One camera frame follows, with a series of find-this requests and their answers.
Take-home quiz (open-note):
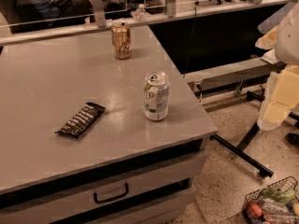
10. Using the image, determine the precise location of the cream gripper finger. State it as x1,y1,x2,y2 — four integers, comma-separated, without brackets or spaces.
257,65,299,131
255,27,278,49

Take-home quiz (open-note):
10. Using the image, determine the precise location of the clear plastic water bottle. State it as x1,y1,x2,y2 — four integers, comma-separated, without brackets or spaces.
131,4,147,21

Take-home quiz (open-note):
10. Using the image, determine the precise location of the wire basket with groceries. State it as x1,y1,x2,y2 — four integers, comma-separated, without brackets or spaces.
241,176,299,224

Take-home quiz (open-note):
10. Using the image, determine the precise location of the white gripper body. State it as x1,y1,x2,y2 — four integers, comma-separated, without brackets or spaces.
275,3,299,65

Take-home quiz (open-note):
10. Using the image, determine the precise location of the grey drawer with black handle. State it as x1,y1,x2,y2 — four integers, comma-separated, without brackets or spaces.
0,151,207,224

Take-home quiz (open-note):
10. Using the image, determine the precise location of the white green 7up can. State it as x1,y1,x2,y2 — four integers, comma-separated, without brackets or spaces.
143,71,170,121

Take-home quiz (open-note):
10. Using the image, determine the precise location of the dark chocolate rxbar wrapper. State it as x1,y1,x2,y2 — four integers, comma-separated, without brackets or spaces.
56,102,106,140

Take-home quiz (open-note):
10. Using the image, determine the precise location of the black shoe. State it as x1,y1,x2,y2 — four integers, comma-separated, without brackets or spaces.
286,133,299,146

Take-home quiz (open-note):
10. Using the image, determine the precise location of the black metal stand frame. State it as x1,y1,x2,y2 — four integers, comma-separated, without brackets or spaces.
209,91,299,178

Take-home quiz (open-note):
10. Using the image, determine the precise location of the seated person in blue shirt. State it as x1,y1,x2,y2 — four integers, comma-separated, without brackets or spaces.
27,0,93,23

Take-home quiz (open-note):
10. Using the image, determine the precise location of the gold brown soda can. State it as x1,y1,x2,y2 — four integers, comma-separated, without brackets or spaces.
111,21,131,59

